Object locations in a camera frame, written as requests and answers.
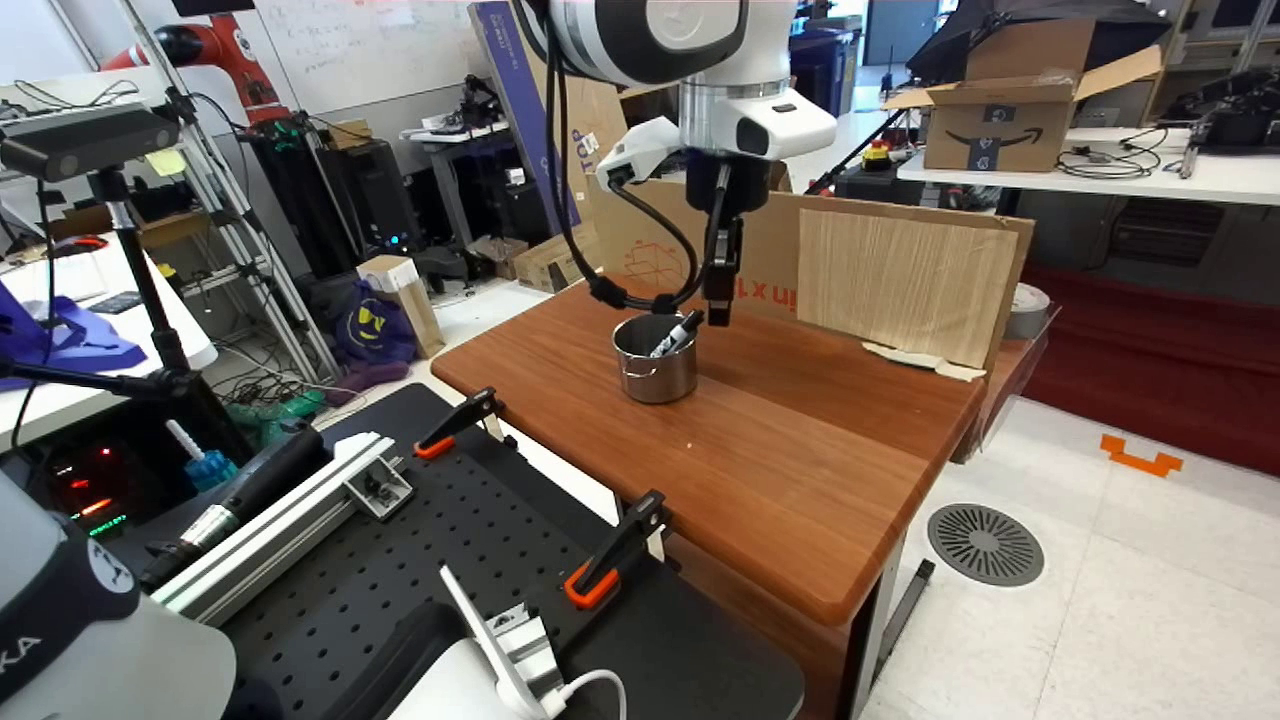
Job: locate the grey metal cup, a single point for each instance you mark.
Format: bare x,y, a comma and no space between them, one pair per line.
654,381

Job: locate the wooden desk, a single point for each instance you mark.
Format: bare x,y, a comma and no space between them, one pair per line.
790,475

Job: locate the black camera tripod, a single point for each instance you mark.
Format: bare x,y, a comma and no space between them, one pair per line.
96,145

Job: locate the black and white marker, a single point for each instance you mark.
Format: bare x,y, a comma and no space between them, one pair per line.
677,338

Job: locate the black orange clamp rear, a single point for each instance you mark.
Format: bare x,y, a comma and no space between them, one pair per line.
460,416

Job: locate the black perforated breadboard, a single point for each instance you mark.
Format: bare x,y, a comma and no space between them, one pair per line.
363,616

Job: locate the purple cloth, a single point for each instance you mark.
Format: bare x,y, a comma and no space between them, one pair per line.
77,347

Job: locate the round floor drain grate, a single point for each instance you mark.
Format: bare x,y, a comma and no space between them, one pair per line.
984,544

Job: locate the open Amazon cardboard box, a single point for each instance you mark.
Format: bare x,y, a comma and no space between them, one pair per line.
1002,95

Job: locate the white background table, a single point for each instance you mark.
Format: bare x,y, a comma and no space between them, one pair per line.
1131,166

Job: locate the orange floor marker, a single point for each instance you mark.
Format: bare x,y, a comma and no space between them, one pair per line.
1136,460

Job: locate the black orange clamp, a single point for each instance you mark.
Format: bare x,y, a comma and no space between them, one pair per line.
460,416
602,574

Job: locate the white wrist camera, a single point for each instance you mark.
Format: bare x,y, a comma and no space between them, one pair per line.
636,152

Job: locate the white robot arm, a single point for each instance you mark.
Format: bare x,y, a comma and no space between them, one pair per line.
737,114

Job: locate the tall leaning cardboard box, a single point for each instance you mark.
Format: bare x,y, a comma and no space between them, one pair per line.
516,87

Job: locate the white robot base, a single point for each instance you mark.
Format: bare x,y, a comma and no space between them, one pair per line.
87,641

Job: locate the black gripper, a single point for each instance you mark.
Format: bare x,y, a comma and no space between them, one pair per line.
723,187

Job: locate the black orange clamp front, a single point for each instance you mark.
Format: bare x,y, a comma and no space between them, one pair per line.
602,574

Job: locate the brown cardboard panel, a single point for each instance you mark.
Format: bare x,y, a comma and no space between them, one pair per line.
918,287

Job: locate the aluminium extrusion rail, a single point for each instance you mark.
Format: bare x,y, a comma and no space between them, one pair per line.
357,480

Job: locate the blue handled tool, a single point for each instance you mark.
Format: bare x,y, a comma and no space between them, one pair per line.
205,467

